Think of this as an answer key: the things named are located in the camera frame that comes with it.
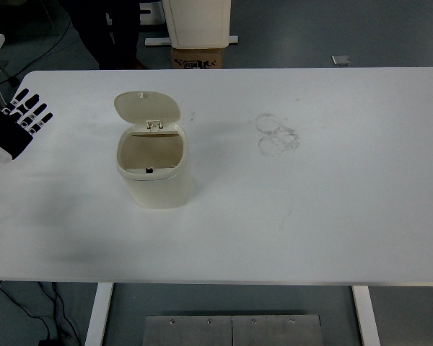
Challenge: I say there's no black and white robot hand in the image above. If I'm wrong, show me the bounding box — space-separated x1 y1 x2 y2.
0 87 54 179

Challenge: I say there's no cream lidded trash bin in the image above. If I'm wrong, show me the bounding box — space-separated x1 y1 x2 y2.
113 91 195 210

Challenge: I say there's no person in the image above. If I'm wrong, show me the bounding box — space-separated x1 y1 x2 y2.
70 0 148 71

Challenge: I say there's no white table foot bar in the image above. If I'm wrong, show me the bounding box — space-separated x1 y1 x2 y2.
144 35 240 47

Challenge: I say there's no white table leg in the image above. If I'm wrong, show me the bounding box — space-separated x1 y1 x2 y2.
351 285 382 346
83 283 115 346

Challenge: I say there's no brown printed cardboard box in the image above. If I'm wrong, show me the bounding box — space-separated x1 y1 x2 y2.
170 46 225 69

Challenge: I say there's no grey metal plate with screws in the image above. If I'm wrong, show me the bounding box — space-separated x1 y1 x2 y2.
144 314 324 346

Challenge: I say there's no black floor cable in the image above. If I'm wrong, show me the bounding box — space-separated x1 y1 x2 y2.
0 280 56 342
38 282 82 346

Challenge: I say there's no white equipment frame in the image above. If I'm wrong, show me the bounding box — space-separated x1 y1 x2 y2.
139 0 165 26

